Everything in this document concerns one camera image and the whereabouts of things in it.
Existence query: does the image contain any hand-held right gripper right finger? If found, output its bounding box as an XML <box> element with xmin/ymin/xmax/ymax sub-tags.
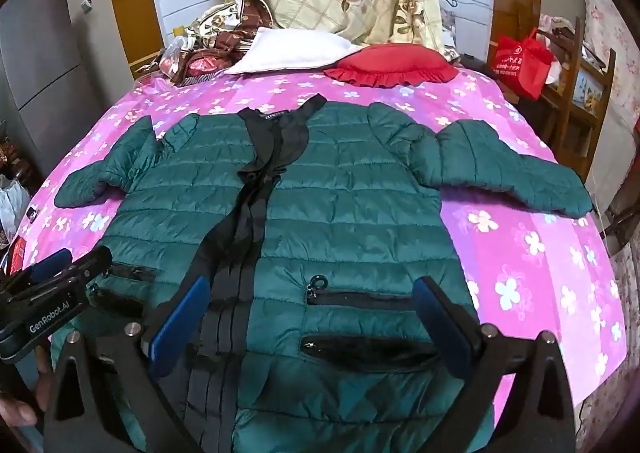
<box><xmin>412</xmin><ymin>275</ymin><xmax>577</xmax><ymax>453</ymax></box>

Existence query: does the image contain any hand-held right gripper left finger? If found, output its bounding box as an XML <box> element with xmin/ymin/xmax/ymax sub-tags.
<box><xmin>42</xmin><ymin>275</ymin><xmax>212</xmax><ymax>453</ymax></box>

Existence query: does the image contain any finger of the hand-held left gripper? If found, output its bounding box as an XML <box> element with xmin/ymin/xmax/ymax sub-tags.
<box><xmin>22</xmin><ymin>248</ymin><xmax>74</xmax><ymax>284</ymax></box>
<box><xmin>70</xmin><ymin>245</ymin><xmax>114</xmax><ymax>285</ymax></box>

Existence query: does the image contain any green puffer jacket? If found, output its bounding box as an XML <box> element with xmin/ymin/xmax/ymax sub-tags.
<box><xmin>54</xmin><ymin>94</ymin><xmax>596</xmax><ymax>453</ymax></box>

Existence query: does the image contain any person's left hand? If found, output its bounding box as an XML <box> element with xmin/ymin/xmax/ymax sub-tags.
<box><xmin>0</xmin><ymin>348</ymin><xmax>57</xmax><ymax>429</ymax></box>

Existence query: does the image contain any small red packet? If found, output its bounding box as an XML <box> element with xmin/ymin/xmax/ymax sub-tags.
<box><xmin>7</xmin><ymin>238</ymin><xmax>27</xmax><ymax>274</ymax></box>

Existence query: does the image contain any white plastic bag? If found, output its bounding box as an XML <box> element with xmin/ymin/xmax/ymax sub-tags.
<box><xmin>0</xmin><ymin>176</ymin><xmax>31</xmax><ymax>246</ymax></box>

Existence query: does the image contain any pink floral bedsheet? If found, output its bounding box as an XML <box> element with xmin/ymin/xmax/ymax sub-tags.
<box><xmin>10</xmin><ymin>64</ymin><xmax>628</xmax><ymax>409</ymax></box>

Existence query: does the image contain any grey refrigerator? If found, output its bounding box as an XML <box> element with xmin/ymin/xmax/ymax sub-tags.
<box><xmin>0</xmin><ymin>0</ymin><xmax>118</xmax><ymax>174</ymax></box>

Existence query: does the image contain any red shiny packet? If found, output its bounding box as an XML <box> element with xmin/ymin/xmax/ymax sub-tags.
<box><xmin>185</xmin><ymin>56</ymin><xmax>218</xmax><ymax>78</ymax></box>

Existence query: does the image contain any wooden chair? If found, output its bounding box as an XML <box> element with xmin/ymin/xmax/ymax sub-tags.
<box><xmin>537</xmin><ymin>16</ymin><xmax>618</xmax><ymax>169</ymax></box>

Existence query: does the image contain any red ruffled pillow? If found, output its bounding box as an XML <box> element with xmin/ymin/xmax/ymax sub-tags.
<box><xmin>322</xmin><ymin>46</ymin><xmax>458</xmax><ymax>90</ymax></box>

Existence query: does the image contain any red shopping bag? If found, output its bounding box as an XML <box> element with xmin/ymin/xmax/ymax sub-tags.
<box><xmin>490</xmin><ymin>28</ymin><xmax>556</xmax><ymax>101</ymax></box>

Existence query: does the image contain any white pillow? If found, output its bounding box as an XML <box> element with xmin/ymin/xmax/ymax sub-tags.
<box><xmin>225</xmin><ymin>26</ymin><xmax>368</xmax><ymax>75</ymax></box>

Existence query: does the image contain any pink cloth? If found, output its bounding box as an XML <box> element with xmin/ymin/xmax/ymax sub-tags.
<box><xmin>537</xmin><ymin>13</ymin><xmax>576</xmax><ymax>41</ymax></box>

